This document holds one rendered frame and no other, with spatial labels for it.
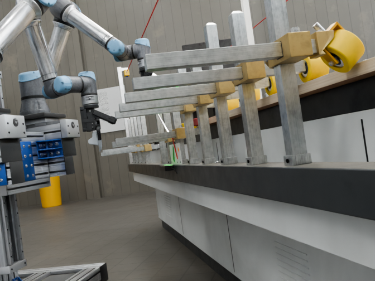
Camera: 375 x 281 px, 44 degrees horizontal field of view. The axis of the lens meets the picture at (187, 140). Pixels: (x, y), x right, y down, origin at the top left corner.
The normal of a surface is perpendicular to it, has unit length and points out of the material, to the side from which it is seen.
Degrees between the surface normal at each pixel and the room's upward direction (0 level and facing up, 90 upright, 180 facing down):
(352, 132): 90
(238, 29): 90
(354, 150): 90
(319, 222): 90
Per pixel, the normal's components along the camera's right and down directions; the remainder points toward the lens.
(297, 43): 0.22, -0.05
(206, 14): -0.21, 0.01
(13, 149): 0.97, -0.14
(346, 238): -0.97, 0.13
